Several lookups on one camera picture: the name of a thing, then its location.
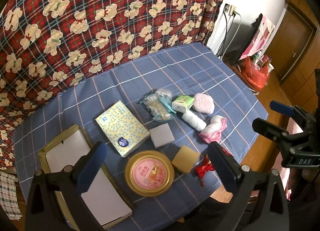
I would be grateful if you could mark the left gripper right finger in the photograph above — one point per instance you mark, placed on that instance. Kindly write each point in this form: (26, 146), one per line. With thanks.
(231, 183)

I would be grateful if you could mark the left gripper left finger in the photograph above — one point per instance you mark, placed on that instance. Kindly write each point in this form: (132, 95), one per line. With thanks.
(87, 167)

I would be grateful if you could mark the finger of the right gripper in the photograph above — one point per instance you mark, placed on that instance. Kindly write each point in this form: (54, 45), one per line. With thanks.
(282, 108)
(268, 130)

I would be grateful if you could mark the red embroidered pouch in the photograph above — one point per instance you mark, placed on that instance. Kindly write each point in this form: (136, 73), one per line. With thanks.
(203, 168)

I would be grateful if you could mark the pink white towel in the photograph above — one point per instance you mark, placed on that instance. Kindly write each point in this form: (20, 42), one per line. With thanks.
(213, 131)

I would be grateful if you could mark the tan sponge block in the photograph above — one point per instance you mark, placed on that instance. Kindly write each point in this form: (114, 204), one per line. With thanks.
(185, 159)

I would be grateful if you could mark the fluffy pink puff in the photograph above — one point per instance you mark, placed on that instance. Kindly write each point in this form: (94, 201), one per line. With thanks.
(203, 103)

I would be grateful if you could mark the white foam sponge block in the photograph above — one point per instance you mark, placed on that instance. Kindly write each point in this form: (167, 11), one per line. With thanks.
(161, 135)

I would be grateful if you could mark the cotton swab bag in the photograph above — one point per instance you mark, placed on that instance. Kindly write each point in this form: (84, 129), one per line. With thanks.
(160, 113)

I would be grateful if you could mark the clear bag cotton pads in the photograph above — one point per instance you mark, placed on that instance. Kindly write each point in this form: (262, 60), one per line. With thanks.
(162, 92)

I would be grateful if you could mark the red plastic bag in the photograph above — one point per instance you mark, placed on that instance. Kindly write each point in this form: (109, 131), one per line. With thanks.
(255, 75)

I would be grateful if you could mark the yellow dotted tissue box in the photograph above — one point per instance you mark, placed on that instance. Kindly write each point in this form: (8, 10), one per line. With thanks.
(125, 132)

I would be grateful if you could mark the blue checked tablecloth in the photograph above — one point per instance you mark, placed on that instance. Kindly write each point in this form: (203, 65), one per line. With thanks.
(184, 69)

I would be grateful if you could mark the wooden door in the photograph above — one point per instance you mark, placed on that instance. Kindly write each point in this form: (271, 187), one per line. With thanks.
(290, 42)

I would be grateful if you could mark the green white checked cloth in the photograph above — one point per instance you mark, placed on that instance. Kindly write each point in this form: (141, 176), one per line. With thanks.
(8, 196)

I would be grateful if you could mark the pink gift bag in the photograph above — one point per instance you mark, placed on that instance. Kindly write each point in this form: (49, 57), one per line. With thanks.
(260, 38)

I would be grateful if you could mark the black monitor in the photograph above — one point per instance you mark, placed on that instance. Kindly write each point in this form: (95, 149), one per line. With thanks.
(232, 57)

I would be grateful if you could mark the red plaid bear blanket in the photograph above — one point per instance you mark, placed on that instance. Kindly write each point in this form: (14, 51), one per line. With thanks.
(48, 46)

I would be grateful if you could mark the wall power outlet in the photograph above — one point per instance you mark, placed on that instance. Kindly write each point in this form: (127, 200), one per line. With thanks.
(229, 10)

